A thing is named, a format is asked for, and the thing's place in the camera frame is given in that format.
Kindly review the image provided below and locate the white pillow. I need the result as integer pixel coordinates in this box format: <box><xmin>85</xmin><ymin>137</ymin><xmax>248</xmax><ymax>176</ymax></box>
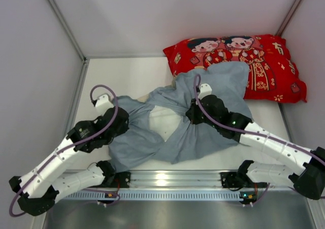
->
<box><xmin>149</xmin><ymin>106</ymin><xmax>183</xmax><ymax>143</ymax></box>

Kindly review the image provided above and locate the green beige patchwork pillowcase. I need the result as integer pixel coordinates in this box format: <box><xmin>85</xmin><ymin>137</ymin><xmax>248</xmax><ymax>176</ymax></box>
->
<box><xmin>109</xmin><ymin>61</ymin><xmax>251</xmax><ymax>172</ymax></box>

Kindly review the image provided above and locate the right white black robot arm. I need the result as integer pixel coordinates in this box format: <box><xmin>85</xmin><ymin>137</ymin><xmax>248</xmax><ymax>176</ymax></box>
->
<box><xmin>186</xmin><ymin>94</ymin><xmax>324</xmax><ymax>200</ymax></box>

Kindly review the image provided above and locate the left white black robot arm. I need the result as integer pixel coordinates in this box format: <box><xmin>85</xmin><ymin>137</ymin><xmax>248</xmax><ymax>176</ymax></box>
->
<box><xmin>9</xmin><ymin>107</ymin><xmax>129</xmax><ymax>216</ymax></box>

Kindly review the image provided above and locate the red cartoon couple pillow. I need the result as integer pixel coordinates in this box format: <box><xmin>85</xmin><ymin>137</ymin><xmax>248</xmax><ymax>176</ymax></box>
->
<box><xmin>163</xmin><ymin>35</ymin><xmax>307</xmax><ymax>104</ymax></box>

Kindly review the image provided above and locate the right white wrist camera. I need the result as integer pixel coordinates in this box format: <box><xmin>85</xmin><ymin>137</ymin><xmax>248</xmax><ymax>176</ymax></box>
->
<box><xmin>198</xmin><ymin>83</ymin><xmax>212</xmax><ymax>100</ymax></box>

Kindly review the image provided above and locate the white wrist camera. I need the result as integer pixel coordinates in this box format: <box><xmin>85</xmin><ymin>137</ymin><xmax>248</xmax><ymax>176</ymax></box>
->
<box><xmin>92</xmin><ymin>93</ymin><xmax>114</xmax><ymax>115</ymax></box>
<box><xmin>198</xmin><ymin>83</ymin><xmax>212</xmax><ymax>100</ymax></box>

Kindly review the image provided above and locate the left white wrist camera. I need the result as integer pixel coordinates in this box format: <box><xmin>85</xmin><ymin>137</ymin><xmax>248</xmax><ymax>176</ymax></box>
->
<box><xmin>92</xmin><ymin>93</ymin><xmax>114</xmax><ymax>115</ymax></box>

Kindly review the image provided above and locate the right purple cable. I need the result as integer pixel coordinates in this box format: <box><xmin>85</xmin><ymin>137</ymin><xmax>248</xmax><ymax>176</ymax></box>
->
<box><xmin>193</xmin><ymin>74</ymin><xmax>325</xmax><ymax>204</ymax></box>

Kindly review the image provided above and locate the purple cable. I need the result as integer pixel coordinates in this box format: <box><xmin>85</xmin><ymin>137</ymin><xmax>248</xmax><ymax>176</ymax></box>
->
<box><xmin>193</xmin><ymin>74</ymin><xmax>325</xmax><ymax>204</ymax></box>
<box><xmin>9</xmin><ymin>84</ymin><xmax>121</xmax><ymax>218</ymax></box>

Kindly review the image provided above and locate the left black base bracket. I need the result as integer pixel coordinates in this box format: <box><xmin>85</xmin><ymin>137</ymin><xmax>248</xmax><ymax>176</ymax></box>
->
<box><xmin>111</xmin><ymin>172</ymin><xmax>131</xmax><ymax>188</ymax></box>

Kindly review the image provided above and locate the black base bracket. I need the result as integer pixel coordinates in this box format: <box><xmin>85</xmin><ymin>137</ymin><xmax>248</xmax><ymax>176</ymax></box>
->
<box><xmin>220</xmin><ymin>172</ymin><xmax>268</xmax><ymax>191</ymax></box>
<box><xmin>111</xmin><ymin>172</ymin><xmax>131</xmax><ymax>188</ymax></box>

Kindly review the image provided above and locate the aluminium mounting rail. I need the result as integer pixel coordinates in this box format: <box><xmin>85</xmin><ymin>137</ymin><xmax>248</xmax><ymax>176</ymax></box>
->
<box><xmin>63</xmin><ymin>169</ymin><xmax>318</xmax><ymax>189</ymax></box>

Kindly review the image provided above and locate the right black base bracket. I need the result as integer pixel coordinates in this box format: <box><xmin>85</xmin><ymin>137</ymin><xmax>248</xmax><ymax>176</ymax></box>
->
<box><xmin>220</xmin><ymin>172</ymin><xmax>268</xmax><ymax>191</ymax></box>

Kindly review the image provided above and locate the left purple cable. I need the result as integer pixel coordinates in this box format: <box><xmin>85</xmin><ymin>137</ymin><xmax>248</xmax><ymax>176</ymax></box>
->
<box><xmin>9</xmin><ymin>84</ymin><xmax>121</xmax><ymax>218</ymax></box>

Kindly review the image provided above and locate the slotted grey cable duct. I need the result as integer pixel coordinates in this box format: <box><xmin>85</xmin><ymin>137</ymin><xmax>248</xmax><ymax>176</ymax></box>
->
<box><xmin>65</xmin><ymin>190</ymin><xmax>243</xmax><ymax>202</ymax></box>

